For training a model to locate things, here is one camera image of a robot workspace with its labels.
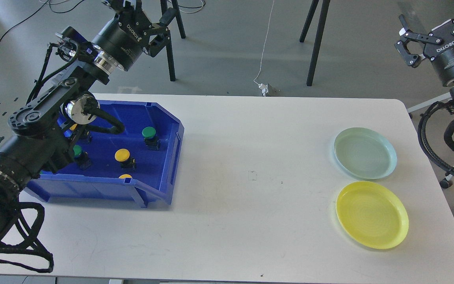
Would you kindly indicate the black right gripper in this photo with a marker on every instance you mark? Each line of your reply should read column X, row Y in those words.
column 439, row 48

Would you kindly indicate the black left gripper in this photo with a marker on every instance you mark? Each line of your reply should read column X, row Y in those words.
column 127, row 34

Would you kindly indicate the yellow push button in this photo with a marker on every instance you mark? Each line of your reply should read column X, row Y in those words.
column 125, row 159

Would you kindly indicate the green push button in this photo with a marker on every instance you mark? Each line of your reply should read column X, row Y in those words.
column 81, row 158

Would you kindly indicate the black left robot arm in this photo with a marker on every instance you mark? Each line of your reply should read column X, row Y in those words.
column 60, row 106

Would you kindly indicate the green button right in bin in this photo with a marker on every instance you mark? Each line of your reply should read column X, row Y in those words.
column 151, row 139

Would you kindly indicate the light green plate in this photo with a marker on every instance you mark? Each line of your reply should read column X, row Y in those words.
column 364, row 153

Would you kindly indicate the yellow button front of bin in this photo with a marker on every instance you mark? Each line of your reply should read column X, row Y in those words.
column 125, row 176

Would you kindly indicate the yellow plate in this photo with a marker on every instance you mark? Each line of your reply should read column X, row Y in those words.
column 372, row 215

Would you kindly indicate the black stand leg left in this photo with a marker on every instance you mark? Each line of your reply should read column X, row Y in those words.
column 169, row 48

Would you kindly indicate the black stand leg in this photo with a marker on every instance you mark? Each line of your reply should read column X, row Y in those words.
column 318, row 37
column 169, row 48

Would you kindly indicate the white power adapter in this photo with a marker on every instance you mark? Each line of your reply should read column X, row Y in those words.
column 267, row 90

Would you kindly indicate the black stand leg right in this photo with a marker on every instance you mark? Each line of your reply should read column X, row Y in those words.
column 318, row 37

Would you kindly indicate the blue plastic bin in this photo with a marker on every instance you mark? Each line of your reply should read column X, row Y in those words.
column 137, row 165

